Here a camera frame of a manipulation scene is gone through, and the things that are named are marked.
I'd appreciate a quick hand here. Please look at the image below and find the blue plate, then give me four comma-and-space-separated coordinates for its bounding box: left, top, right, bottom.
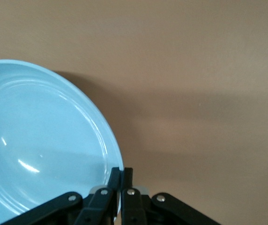
0, 59, 125, 225

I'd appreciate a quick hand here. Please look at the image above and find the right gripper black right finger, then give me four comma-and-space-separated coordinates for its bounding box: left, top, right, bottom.
121, 167, 221, 225

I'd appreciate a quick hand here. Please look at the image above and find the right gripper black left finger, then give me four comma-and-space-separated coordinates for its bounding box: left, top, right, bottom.
6, 167, 121, 225

